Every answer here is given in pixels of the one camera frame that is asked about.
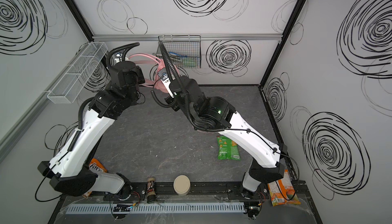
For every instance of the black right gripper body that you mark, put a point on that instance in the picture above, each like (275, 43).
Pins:
(173, 87)

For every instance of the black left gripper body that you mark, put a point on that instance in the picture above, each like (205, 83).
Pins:
(123, 56)

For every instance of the pink headphones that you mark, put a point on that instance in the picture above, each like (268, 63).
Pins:
(152, 65)

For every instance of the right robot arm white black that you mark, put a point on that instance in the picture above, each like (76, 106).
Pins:
(216, 115)

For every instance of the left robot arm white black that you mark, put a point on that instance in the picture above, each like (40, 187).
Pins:
(68, 171)

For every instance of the green item in basket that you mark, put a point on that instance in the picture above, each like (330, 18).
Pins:
(189, 62)

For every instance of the green snack bag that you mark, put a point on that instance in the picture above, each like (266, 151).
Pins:
(227, 149)

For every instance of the beige round lid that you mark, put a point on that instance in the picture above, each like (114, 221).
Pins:
(182, 185)

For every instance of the orange white snack bag left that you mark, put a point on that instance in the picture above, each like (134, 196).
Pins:
(96, 166)

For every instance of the small brown bottle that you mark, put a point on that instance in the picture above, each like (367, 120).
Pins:
(150, 190)

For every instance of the orange snack bag right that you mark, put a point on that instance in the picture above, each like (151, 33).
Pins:
(282, 191)

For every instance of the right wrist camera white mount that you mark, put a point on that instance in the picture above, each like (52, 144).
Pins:
(164, 82)

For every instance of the black wire basket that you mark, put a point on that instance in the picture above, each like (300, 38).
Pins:
(180, 46)

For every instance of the clear plastic wall shelf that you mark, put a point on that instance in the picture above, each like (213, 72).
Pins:
(80, 71)

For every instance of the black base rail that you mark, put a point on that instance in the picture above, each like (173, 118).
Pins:
(206, 192)

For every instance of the white slotted cable duct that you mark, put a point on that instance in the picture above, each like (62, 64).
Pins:
(162, 208)

